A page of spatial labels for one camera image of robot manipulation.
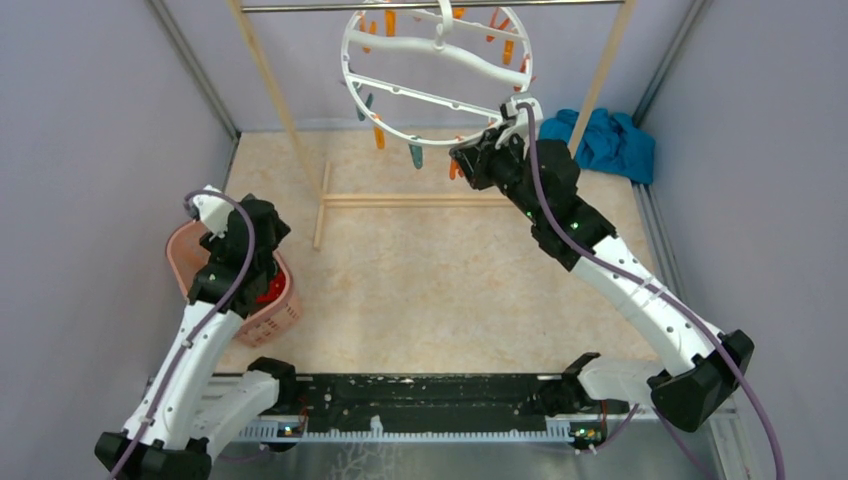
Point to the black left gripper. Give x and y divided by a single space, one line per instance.
216 247

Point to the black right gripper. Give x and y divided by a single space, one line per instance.
476 159

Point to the orange clothes peg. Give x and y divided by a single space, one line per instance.
455 171

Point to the red snowflake sock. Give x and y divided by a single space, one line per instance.
276 288

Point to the white round clip hanger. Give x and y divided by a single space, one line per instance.
433 77

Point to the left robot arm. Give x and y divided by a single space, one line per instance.
170 435

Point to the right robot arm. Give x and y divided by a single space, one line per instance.
697 364

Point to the pink plastic laundry basket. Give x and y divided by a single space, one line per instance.
186 257

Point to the blue crumpled cloth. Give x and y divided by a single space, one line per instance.
611 143

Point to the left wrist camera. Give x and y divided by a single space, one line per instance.
211 209

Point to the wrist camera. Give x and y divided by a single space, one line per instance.
519 113
211 209

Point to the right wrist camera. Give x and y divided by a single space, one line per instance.
519 113

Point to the wooden rack frame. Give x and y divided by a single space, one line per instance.
371 199

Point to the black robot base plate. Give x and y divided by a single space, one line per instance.
436 403

